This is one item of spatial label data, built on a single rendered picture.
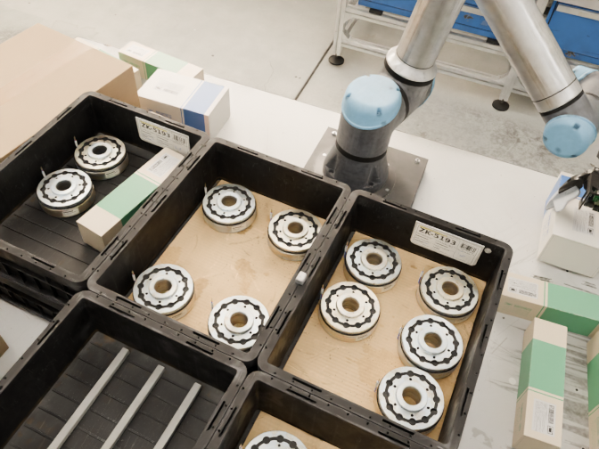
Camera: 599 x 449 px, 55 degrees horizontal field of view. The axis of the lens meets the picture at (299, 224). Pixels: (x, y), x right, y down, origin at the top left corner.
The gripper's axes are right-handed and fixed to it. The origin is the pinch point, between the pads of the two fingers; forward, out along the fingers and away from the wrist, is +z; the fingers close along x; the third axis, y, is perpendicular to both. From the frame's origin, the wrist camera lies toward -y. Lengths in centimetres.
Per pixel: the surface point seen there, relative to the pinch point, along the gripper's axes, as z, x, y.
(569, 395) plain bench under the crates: 7.1, 3.8, 38.8
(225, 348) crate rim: -16, -52, 66
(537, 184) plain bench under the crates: 7.5, -8.3, -14.7
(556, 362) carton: 1.2, -1.0, 36.9
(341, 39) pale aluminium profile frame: 65, -96, -139
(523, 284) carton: 1.3, -8.9, 22.0
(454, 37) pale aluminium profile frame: 49, -44, -140
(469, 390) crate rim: -16, -18, 58
